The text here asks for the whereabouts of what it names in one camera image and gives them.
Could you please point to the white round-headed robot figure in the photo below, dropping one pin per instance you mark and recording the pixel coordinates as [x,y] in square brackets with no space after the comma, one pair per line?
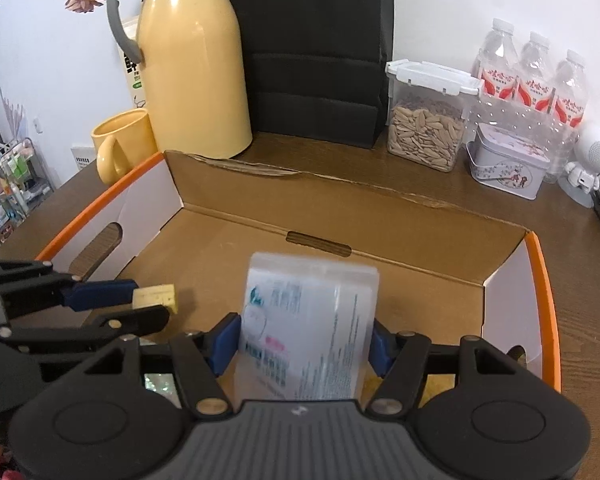
[595,150]

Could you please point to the white plastic packet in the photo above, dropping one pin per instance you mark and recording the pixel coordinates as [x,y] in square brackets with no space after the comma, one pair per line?
[310,320]

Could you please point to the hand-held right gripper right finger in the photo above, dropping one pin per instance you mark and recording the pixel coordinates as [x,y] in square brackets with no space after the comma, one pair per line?
[380,351]

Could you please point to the white milk carton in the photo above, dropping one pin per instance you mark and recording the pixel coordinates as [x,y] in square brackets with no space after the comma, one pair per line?
[132,77]

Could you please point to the small yellow block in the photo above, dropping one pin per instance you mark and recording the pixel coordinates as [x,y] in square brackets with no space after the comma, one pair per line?
[155,298]

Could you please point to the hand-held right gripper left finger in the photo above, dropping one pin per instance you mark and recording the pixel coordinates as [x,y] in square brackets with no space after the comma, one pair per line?
[224,344]

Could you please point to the clear container of seeds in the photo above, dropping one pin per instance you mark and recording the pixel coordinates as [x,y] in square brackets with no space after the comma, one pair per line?
[425,125]

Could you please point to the black paper bag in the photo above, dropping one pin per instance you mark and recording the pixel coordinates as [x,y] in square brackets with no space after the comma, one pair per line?
[310,55]

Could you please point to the red cardboard box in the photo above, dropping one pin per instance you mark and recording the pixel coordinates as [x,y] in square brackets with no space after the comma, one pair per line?
[430,240]

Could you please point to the yellow mug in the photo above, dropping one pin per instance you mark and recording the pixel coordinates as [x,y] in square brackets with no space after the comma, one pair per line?
[127,142]

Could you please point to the white wall socket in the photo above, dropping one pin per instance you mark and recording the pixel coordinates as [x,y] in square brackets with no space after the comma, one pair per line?
[83,157]

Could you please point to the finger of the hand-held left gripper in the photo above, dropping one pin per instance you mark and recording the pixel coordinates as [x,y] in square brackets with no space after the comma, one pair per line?
[130,321]
[100,293]

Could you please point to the yellow thermos jug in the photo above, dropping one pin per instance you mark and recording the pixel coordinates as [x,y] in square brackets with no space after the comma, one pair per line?
[195,65]

